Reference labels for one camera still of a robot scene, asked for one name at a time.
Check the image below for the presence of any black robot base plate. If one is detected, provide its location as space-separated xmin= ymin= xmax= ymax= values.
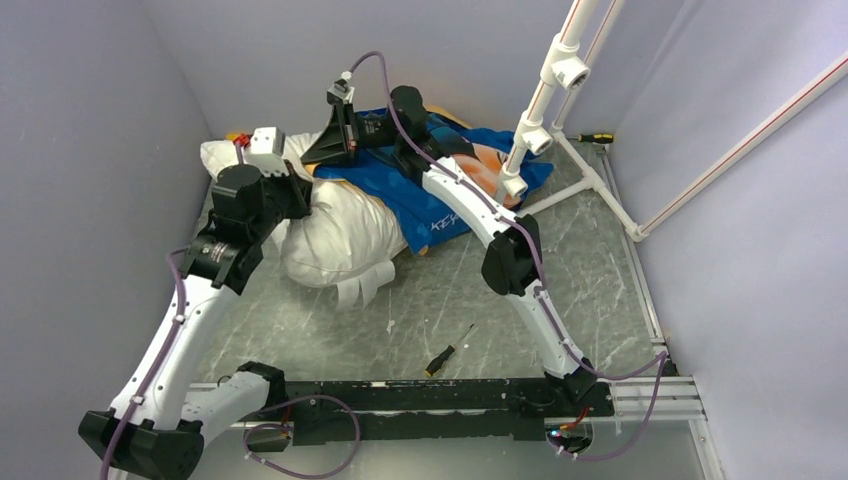
xmin=242 ymin=377 xmax=615 ymax=446

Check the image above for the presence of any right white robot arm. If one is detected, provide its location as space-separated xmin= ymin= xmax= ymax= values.
xmin=302 ymin=80 xmax=599 ymax=415

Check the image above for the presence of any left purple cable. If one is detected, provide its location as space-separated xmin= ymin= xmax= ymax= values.
xmin=97 ymin=248 xmax=362 ymax=480

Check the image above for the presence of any black yellow screwdriver on table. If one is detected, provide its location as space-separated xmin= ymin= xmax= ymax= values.
xmin=424 ymin=323 xmax=475 ymax=377

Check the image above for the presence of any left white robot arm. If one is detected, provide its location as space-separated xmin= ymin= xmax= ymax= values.
xmin=78 ymin=164 xmax=312 ymax=479

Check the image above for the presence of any yellow blue pillowcase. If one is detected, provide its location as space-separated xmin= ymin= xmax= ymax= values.
xmin=317 ymin=112 xmax=526 ymax=254

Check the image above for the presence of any screwdriver at back right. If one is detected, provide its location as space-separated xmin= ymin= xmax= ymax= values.
xmin=577 ymin=133 xmax=615 ymax=145

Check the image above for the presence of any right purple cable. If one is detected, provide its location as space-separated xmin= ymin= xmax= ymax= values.
xmin=347 ymin=50 xmax=670 ymax=464

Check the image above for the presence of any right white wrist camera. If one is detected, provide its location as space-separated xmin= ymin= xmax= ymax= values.
xmin=326 ymin=71 xmax=355 ymax=105

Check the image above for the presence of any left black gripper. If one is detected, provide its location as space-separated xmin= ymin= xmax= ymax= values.
xmin=253 ymin=159 xmax=319 ymax=240

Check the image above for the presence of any purple cable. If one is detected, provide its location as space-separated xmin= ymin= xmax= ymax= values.
xmin=347 ymin=50 xmax=670 ymax=464
xmin=97 ymin=248 xmax=362 ymax=480

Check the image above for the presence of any white PVC pipe frame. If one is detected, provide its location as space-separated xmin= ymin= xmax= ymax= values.
xmin=500 ymin=0 xmax=848 ymax=243

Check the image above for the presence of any white pillow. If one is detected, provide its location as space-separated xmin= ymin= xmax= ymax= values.
xmin=199 ymin=132 xmax=409 ymax=313

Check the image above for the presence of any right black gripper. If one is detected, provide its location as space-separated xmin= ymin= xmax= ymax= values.
xmin=298 ymin=101 xmax=402 ymax=168

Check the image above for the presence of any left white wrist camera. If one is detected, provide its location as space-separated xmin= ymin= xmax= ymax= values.
xmin=233 ymin=126 xmax=288 ymax=177

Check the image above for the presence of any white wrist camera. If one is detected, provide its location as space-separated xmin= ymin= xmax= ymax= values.
xmin=233 ymin=126 xmax=288 ymax=177
xmin=326 ymin=71 xmax=355 ymax=105

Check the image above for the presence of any aluminium rail frame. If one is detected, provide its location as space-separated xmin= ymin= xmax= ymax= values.
xmin=209 ymin=142 xmax=700 ymax=461

